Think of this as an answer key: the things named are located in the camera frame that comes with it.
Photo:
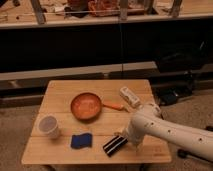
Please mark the wooden table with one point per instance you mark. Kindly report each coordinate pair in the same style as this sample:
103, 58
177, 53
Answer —
56, 102

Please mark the translucent plastic cup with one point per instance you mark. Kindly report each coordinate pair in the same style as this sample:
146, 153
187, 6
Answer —
48, 126

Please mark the blue cloth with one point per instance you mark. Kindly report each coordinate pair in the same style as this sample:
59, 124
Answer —
81, 141

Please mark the black bag on floor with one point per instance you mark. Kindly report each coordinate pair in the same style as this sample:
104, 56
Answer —
178, 57

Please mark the black tripod leg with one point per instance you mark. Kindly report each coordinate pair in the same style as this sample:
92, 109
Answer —
185, 154

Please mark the orange frying pan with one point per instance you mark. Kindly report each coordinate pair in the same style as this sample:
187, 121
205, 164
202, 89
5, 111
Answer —
86, 106

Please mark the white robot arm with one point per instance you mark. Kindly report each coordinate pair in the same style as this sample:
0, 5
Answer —
146, 121

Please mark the orange object on shelf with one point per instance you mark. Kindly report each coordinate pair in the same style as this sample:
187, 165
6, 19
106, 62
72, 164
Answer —
102, 8

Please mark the black white striped eraser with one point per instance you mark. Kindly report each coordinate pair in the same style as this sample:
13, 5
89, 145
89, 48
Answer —
114, 145

